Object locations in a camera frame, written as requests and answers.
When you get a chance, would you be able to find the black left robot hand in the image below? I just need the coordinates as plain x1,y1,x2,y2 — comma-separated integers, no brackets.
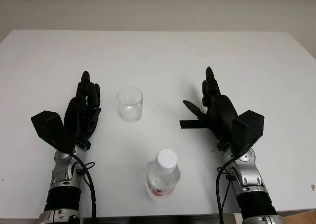
63,70,102,151

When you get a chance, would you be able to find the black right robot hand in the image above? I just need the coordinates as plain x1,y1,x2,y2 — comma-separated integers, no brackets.
183,66,239,152

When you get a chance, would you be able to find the clear white-capped water bottle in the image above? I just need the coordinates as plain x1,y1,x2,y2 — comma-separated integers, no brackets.
145,148,182,202

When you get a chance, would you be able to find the clear glass cup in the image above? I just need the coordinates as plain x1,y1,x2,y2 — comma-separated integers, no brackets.
117,86,144,123

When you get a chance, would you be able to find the black tape strip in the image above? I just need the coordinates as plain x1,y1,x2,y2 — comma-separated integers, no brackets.
179,119,210,130

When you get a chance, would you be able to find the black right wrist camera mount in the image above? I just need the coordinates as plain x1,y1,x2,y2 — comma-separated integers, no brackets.
232,110,265,158

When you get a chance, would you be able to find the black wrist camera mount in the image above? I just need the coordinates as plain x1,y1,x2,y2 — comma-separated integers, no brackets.
232,110,265,158
31,111,76,156

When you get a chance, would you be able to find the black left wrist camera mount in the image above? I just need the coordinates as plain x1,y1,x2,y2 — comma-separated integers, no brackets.
31,111,76,156

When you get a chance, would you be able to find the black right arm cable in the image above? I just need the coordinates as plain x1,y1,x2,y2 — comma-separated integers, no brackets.
215,147,250,224

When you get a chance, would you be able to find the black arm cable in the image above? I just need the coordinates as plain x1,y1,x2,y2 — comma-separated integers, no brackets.
66,151,98,224
215,147,250,224

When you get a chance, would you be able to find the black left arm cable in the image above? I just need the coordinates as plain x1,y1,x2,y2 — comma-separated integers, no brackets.
66,151,98,224

